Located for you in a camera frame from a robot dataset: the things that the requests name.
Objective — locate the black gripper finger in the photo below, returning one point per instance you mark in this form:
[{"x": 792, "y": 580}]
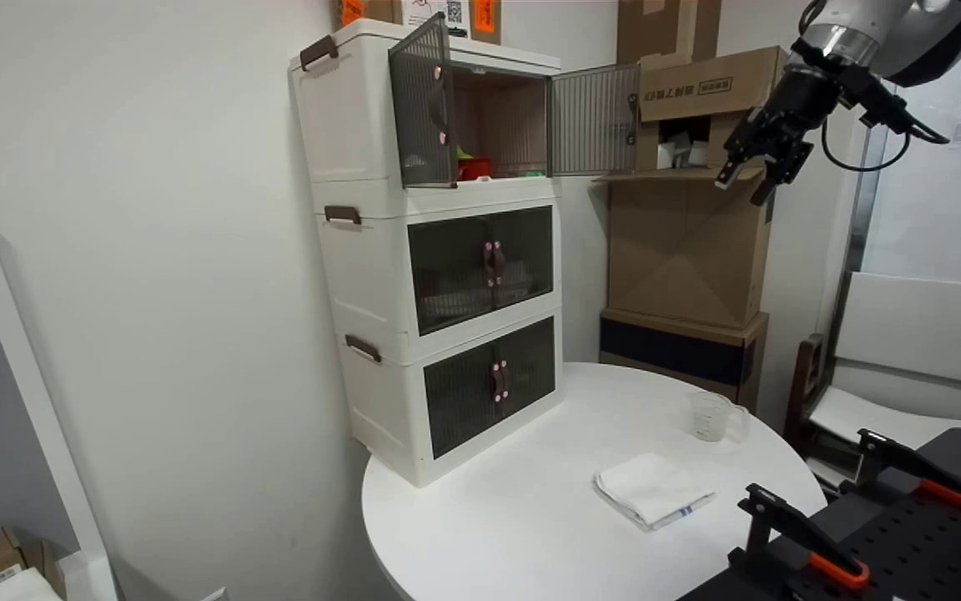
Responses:
[
  {"x": 734, "y": 162},
  {"x": 782, "y": 172}
]

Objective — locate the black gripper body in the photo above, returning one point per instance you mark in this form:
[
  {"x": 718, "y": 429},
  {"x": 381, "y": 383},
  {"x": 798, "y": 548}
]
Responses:
[{"x": 798, "y": 104}]

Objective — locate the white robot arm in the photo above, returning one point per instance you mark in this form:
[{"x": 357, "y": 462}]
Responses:
[{"x": 893, "y": 27}]

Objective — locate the white stackable cabinet unit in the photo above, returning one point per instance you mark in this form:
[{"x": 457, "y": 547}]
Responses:
[
  {"x": 368, "y": 273},
  {"x": 341, "y": 121},
  {"x": 386, "y": 407}
]

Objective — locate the printed cardboard box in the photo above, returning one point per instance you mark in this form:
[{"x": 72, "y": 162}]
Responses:
[{"x": 685, "y": 96}]

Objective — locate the large plain cardboard box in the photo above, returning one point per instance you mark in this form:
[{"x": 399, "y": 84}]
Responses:
[{"x": 681, "y": 256}]

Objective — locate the tall narrow cardboard box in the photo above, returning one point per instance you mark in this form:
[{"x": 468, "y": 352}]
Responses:
[{"x": 667, "y": 27}]

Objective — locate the white leaning panel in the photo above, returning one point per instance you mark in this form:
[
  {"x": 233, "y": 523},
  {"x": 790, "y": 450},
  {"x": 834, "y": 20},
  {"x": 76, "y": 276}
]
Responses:
[{"x": 926, "y": 328}]

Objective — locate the dark wooden chair white seat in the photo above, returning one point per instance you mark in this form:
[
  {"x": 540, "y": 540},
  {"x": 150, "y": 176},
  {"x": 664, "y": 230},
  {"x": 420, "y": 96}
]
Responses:
[{"x": 804, "y": 386}]

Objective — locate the clear plastic cup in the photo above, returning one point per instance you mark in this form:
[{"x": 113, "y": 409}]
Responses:
[{"x": 710, "y": 421}]

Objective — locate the white box orange sticker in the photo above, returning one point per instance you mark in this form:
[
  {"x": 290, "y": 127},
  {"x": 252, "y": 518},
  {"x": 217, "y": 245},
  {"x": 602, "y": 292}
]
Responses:
[{"x": 453, "y": 15}]

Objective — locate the folded white cloth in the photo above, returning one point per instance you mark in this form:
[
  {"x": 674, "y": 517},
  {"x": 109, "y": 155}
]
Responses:
[{"x": 647, "y": 490}]

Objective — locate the black and red equipment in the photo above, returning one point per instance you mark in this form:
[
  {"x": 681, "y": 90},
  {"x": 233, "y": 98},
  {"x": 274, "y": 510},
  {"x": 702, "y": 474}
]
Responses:
[{"x": 926, "y": 547}]

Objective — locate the brown box orange label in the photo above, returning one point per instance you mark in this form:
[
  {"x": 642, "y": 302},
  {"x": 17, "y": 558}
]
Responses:
[{"x": 357, "y": 8}]

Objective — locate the white foam piece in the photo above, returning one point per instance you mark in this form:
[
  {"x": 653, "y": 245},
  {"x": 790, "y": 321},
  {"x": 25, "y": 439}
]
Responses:
[{"x": 25, "y": 588}]

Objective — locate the large white wall board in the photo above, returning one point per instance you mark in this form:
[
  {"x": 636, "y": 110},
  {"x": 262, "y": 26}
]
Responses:
[{"x": 926, "y": 222}]

